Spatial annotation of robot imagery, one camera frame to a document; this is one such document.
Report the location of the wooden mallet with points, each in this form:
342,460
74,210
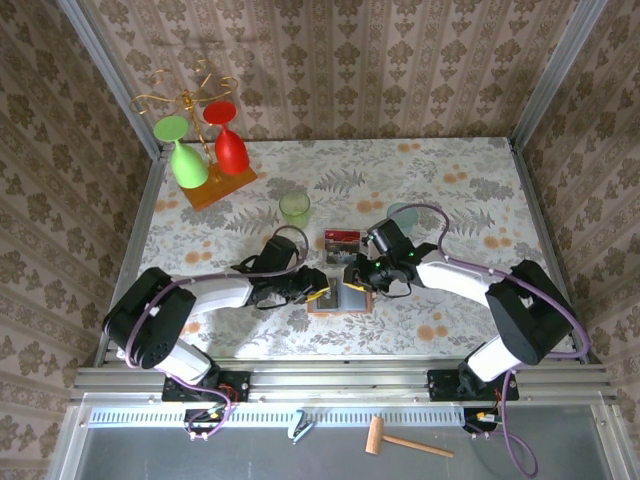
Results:
375,435

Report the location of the red plastic goblet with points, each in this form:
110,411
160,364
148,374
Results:
231,152

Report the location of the clear plastic card box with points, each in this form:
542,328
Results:
342,247

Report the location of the dark grey credit card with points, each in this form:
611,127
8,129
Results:
342,255
328,303

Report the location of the pink card holder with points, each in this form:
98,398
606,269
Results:
357,302

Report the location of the red credit card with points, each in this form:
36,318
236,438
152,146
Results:
342,236

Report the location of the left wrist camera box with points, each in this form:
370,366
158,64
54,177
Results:
280,254

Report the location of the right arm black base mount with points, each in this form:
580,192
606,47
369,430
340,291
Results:
442,385

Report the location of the grey metal shelf panel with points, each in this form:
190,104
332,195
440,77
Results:
250,460

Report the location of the aluminium extrusion frame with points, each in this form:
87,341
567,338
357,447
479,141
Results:
340,382

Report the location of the green translucent plastic cup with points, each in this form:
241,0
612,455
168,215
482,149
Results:
295,212

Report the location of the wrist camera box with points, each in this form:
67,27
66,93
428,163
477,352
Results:
390,237
280,254

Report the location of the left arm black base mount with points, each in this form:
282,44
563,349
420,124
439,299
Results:
235,385

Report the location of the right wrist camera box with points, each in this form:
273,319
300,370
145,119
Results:
390,237

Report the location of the green plastic goblet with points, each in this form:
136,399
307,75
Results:
189,167

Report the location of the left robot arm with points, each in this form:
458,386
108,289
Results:
150,320

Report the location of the teal textured plastic cup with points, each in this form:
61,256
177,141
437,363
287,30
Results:
407,221

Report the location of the floral patterned tablecloth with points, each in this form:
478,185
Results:
350,340

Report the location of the blue white clip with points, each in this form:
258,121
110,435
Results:
300,427

